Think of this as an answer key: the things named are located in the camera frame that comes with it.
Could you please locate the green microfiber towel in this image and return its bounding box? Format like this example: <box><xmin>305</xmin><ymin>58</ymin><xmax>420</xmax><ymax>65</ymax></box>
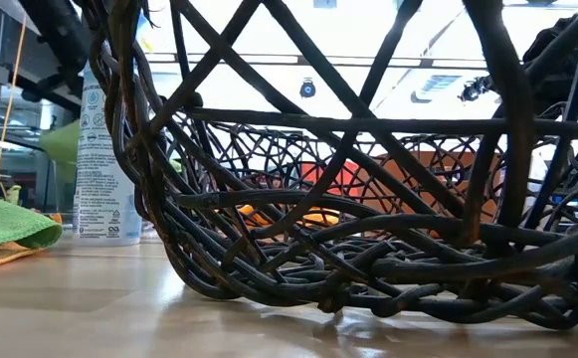
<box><xmin>0</xmin><ymin>172</ymin><xmax>64</xmax><ymax>250</ymax></box>
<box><xmin>38</xmin><ymin>118</ymin><xmax>82</xmax><ymax>183</ymax></box>

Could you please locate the red box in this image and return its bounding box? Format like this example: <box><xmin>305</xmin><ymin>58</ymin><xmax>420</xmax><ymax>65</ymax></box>
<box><xmin>297</xmin><ymin>159</ymin><xmax>362</xmax><ymax>198</ymax></box>

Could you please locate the brown cardboard box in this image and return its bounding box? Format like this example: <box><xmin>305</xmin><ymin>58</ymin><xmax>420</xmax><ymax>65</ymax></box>
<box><xmin>362</xmin><ymin>151</ymin><xmax>501</xmax><ymax>225</ymax></box>

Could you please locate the dark fine-woven wicker basket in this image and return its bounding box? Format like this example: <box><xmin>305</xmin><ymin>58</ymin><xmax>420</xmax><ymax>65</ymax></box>
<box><xmin>163</xmin><ymin>98</ymin><xmax>578</xmax><ymax>240</ymax></box>

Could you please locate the large dark wicker basket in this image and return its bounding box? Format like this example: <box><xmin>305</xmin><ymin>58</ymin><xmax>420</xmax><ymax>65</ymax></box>
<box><xmin>77</xmin><ymin>0</ymin><xmax>578</xmax><ymax>332</ymax></box>

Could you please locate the ceiling air vent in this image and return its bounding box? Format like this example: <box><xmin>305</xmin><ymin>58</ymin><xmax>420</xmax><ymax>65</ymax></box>
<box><xmin>410</xmin><ymin>74</ymin><xmax>464</xmax><ymax>104</ymax></box>

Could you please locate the white spray bottle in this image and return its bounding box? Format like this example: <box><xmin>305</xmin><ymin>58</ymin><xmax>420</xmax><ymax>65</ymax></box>
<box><xmin>73</xmin><ymin>62</ymin><xmax>143</xmax><ymax>248</ymax></box>

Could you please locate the dark ceiling fixture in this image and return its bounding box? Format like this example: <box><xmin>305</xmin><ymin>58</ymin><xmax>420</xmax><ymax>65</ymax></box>
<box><xmin>460</xmin><ymin>74</ymin><xmax>494</xmax><ymax>103</ymax></box>

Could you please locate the blue round wall device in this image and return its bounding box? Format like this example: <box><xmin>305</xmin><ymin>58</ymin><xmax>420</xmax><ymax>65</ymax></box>
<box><xmin>298</xmin><ymin>77</ymin><xmax>317</xmax><ymax>99</ymax></box>

